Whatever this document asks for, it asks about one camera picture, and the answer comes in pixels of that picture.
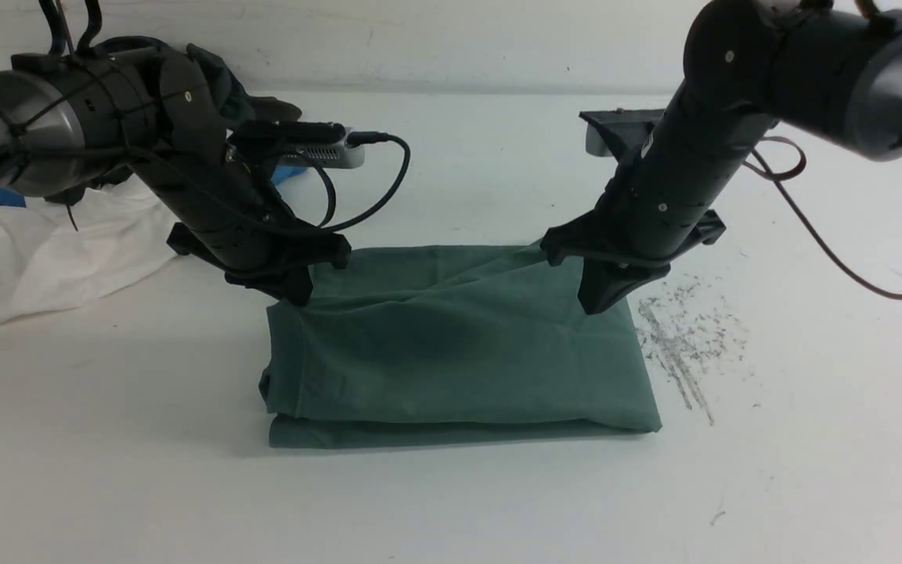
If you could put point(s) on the black shirt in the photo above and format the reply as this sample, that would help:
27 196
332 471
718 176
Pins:
231 98

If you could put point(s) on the green long-sleeve top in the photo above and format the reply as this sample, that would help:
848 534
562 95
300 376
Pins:
448 345

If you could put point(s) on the white shirt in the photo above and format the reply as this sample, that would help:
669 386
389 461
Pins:
54 259

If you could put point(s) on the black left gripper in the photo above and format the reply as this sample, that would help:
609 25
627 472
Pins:
230 207

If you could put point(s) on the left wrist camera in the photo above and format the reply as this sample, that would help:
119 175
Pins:
296 144

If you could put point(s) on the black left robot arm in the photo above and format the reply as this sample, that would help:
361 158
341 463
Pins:
65 121

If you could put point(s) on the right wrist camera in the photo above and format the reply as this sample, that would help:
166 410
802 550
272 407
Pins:
614 132

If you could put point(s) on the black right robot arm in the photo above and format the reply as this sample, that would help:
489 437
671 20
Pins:
748 66

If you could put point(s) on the blue shirt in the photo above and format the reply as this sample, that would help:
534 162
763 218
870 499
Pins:
8 198

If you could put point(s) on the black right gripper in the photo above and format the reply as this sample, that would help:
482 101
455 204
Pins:
661 190

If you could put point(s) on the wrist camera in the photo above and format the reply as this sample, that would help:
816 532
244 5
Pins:
296 144
614 132

